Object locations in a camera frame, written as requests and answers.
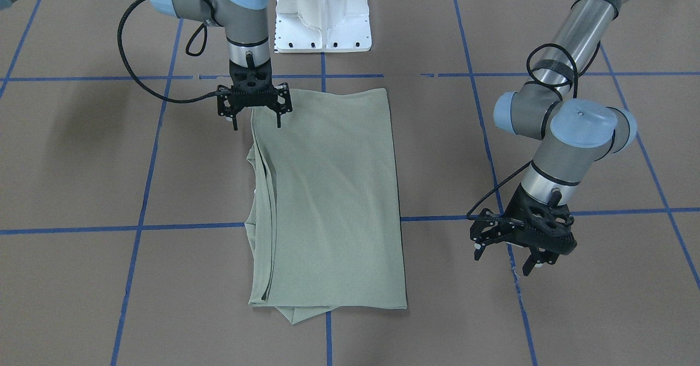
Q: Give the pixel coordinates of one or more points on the olive green long-sleeve shirt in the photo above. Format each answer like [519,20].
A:
[324,227]

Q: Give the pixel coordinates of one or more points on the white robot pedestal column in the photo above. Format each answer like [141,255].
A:
[322,26]

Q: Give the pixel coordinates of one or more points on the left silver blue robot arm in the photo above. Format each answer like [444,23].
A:
[573,134]

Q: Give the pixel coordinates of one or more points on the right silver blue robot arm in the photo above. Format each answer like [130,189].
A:
[250,66]

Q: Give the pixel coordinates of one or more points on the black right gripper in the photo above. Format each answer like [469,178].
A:
[225,103]

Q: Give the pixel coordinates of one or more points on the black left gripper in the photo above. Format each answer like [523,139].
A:
[488,231]

